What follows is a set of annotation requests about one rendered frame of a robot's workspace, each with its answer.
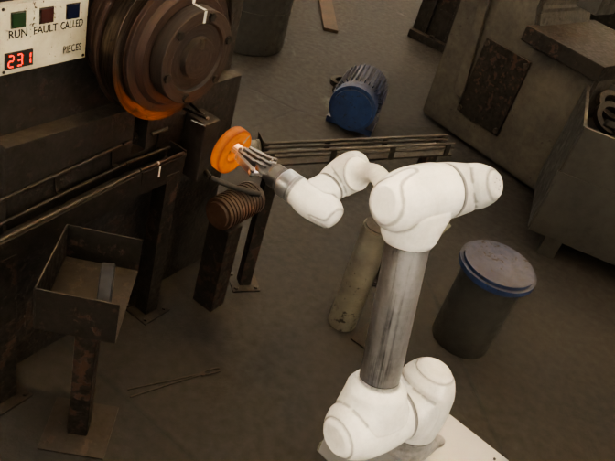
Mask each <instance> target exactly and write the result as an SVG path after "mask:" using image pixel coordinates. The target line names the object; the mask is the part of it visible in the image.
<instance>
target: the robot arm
mask: <svg viewBox="0 0 615 461"><path fill-rule="evenodd" d="M231 152H233V153H234V154H235V158H234V160H235V161H236V162H237V163H238V164H239V165H240V166H241V167H242V168H243V169H244V170H245V171H246V172H247V174H248V176H249V177H253V176H259V177H260V178H262V179H264V182H265V184H266V185H267V186H268V187H270V188H272V189H273V190H274V191H275V193H276V195H277V196H279V197H280V198H282V199H283V200H284V201H285V202H287V203H289V204H290V205H291V206H292V208H293V209H294V210H295V211H296V212H297V213H298V214H300V215H301V216H302V217H304V218H305V219H307V220H309V221H311V222H313V223H315V224H317V225H319V226H321V227H324V228H330V227H332V226H333V225H335V224H336V223H337V222H338V221H339V220H340V218H341V217H342V215H343V211H344V209H343V207H342V204H341V202H340V200H341V199H342V198H344V197H346V196H349V195H351V194H353V193H355V192H358V191H360V190H363V189H365V188H366V187H367V185H368V184H369V182H372V184H373V188H372V192H371V195H370V200H369V205H370V211H371V214H372V217H373V218H374V220H375V221H376V222H377V224H378V225H379V226H380V227H381V234H382V236H383V239H384V241H385V245H384V250H383V258H382V263H381V268H380V272H379V277H378V282H377V286H376V291H375V297H374V301H373V306H372V314H371V319H370V324H369V328H368V333H367V338H366V342H365V347H364V351H363V356H362V362H361V368H360V369H359V370H356V371H355V372H353V373H352V374H351V375H350V377H349V378H348V379H347V382H346V384H345V386H344V388H343V390H342V391H341V393H340V396H339V397H338V399H337V400H336V403H335V404H333V405H332V406H331V407H330V408H329V411H328V412H327V415H326V417H325V420H324V424H323V434H324V438H325V440H326V443H327V445H328V447H329V449H330V450H331V451H332V452H333V453H334V454H335V455H337V456H340V457H343V458H345V459H347V460H353V461H360V460H367V459H371V458H374V457H377V456H380V455H382V454H384V453H388V454H389V455H390V456H392V457H393V458H394V459H395V460H397V461H424V460H426V459H427V458H428V457H429V456H430V455H431V454H432V453H433V452H434V451H435V450H436V449H438V448H439V447H442V446H443V445H444V444H445V442H446V440H445V438H444V437H443V436H442V435H440V434H438V432H439V431H440V429H441V428H442V426H443V424H444V422H445V421H446V419H447V417H448V414H449V412H450V409H451V407H452V404H453V402H454V399H455V380H454V377H453V376H452V373H451V371H450V369H449V368H448V366H447V365H446V364H445V363H443V362H442V361H440V360H438V359H434V358H430V357H421V358H418V359H414V360H412V361H410V362H408V363H407V364H405V366H404V363H405V355H406V351H407V347H408V343H409V338H410V335H411V331H412V326H413V323H414V318H415V311H416V307H417V303H418V298H419V295H420V290H421V286H422V282H423V278H424V274H425V269H426V262H427V258H428V254H429V250H431V249H432V248H433V247H434V246H435V245H436V244H437V242H438V239H439V238H440V236H441V234H442V232H443V231H444V229H445V228H446V227H447V225H448V223H449V222H450V220H451V219H454V218H456V217H459V216H461V215H464V214H467V213H470V212H472V211H473V210H474V209H484V208H486V207H488V206H489V205H491V204H492V203H494V202H495V201H497V200H498V198H499V197H500V195H501V194H502V189H503V183H502V177H501V175H500V174H499V173H498V172H497V171H496V169H494V168H493V167H490V166H486V165H483V164H479V163H468V164H467V163H455V162H440V163H434V162H428V163H421V164H415V165H411V166H404V167H400V168H398V169H395V170H394V171H392V172H390V173H389V172H388V171H387V170H386V169H384V168H383V167H382V166H380V165H377V164H374V163H369V160H368V158H367V157H366V155H364V154H363V153H361V152H359V151H350V152H346V153H344V154H342V155H339V156H338V157H337V158H335V159H334V160H333V161H331V162H330V163H329V164H328V165H327V166H325V167H324V168H323V169H322V171H321V172H320V173H319V174H318V175H317V176H315V177H312V178H310V179H309V180H307V179H305V178H304V177H302V176H300V175H299V174H298V173H297V172H296V171H294V170H293V169H287V168H285V167H284V166H282V165H280V164H277V163H276V162H277V158H275V157H272V156H269V155H267V154H265V153H263V152H261V151H259V150H257V149H255V148H253V147H251V146H249V148H247V147H243V146H242V145H240V144H237V145H235V146H234V147H233V148H232V149H231ZM269 160H270V161H269Z"/></svg>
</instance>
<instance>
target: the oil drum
mask: <svg viewBox="0 0 615 461"><path fill-rule="evenodd" d="M293 2H294V0H243V9H242V13H241V18H240V23H239V27H238V32H237V37H236V41H235V46H234V51H233V52H235V53H239V54H243V55H247V56H256V57H265V56H271V55H274V54H276V53H278V52H279V51H280V50H281V49H282V47H283V43H284V39H285V35H286V29H287V25H288V21H289V18H290V13H291V12H292V10H293V6H292V5H293Z"/></svg>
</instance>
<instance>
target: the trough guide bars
mask: <svg viewBox="0 0 615 461"><path fill-rule="evenodd" d="M445 136H448V134H420V135H400V136H381V137H361V138H341V139H321V140H301V141H282V142H265V145H264V153H265V154H267V155H269V156H272V157H275V158H277V159H278V158H295V157H312V156H328V155H330V159H329V162H331V161H333V160H334V159H335V158H336V155H342V154H344V153H346V152H337V151H348V150H365V149H383V148H390V149H388V150H371V151H359V152H361V153H363V154H378V153H389V155H388V160H393V159H394V153H395V152H411V151H428V150H444V153H443V156H448V153H449V150H450V149H454V148H455V147H454V146H452V145H455V144H456V142H446V143H441V142H442V141H447V140H448V139H447V138H443V137H445ZM426 137H437V138H431V139H413V140H393V141H388V140H389V139H406V138H426ZM369 140H382V141H375V142H356V143H336V144H331V143H330V142H349V141H369ZM418 142H435V143H429V144H410V145H387V144H400V143H418ZM311 143H325V144H318V145H291V144H311ZM269 145H280V146H269ZM345 145H376V146H357V147H339V148H329V147H330V146H345ZM435 145H445V146H440V147H422V148H406V149H396V148H400V147H418V146H435ZM309 147H324V148H321V149H303V150H285V151H268V150H272V149H290V148H309ZM330 151H331V153H319V154H302V155H278V154H295V153H313V152H330Z"/></svg>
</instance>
